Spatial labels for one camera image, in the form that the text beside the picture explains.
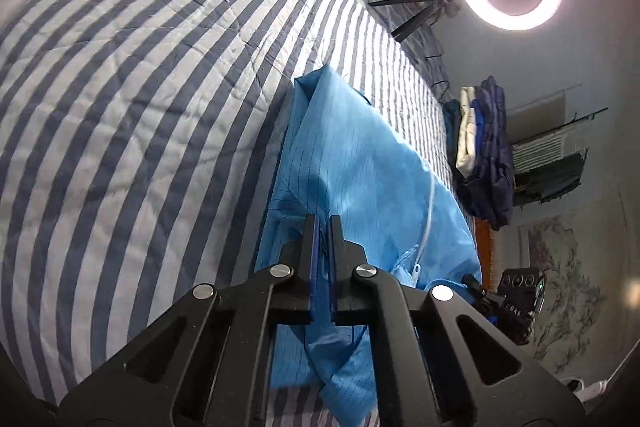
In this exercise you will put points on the white folded cloth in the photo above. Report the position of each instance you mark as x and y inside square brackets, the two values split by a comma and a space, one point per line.
[467, 132]

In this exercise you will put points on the dark blue jacket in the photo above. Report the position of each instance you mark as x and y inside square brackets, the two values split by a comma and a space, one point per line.
[492, 167]

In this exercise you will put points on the wooden bed frame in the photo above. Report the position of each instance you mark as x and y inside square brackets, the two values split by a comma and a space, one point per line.
[487, 247]

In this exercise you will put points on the large blue garment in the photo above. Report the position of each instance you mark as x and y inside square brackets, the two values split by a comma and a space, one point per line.
[350, 157]

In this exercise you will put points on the floral wall painting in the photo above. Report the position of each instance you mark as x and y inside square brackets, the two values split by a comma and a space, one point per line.
[565, 267]

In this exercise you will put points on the blue white striped quilt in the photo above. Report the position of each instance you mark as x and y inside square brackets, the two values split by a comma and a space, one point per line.
[150, 107]

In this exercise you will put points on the dark clothes rack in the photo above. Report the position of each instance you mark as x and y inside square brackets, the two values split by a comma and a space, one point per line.
[555, 182]

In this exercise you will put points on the white air conditioner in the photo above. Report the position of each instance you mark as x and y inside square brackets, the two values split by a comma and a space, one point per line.
[545, 149]

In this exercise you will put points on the teal folded cloth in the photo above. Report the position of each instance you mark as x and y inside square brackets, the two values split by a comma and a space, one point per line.
[451, 127]

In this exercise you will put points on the black tripod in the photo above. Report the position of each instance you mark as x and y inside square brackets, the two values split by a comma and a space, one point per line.
[415, 24]

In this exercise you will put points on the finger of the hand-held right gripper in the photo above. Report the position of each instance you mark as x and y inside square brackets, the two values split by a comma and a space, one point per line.
[482, 297]

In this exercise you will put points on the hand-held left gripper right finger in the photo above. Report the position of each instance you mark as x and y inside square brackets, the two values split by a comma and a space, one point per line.
[334, 287]

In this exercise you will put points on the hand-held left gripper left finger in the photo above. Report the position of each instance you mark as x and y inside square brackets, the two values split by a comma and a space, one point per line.
[314, 282]

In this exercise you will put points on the white object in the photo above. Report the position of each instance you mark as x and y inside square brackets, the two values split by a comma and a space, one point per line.
[592, 389]

